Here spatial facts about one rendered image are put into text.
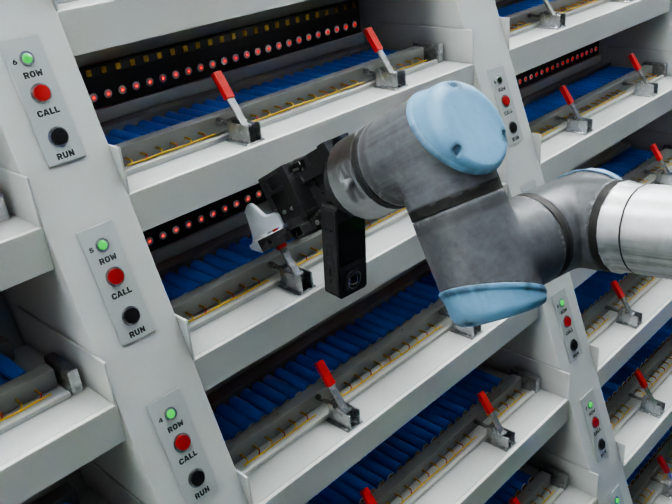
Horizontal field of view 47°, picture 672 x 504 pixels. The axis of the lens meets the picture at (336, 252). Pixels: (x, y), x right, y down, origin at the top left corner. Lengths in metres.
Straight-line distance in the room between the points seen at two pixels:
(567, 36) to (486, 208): 0.80
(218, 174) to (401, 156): 0.26
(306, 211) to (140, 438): 0.29
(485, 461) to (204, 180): 0.62
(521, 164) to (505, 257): 0.59
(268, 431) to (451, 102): 0.50
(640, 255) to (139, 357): 0.49
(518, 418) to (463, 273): 0.65
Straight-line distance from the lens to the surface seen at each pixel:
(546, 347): 1.33
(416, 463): 1.19
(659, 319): 1.64
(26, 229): 0.79
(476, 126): 0.70
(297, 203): 0.84
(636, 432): 1.60
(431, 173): 0.69
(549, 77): 1.69
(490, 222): 0.69
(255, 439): 0.99
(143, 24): 0.88
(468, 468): 1.22
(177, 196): 0.86
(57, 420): 0.82
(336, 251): 0.84
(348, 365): 1.08
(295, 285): 0.95
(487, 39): 1.26
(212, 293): 0.94
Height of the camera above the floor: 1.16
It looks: 12 degrees down
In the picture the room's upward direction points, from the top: 19 degrees counter-clockwise
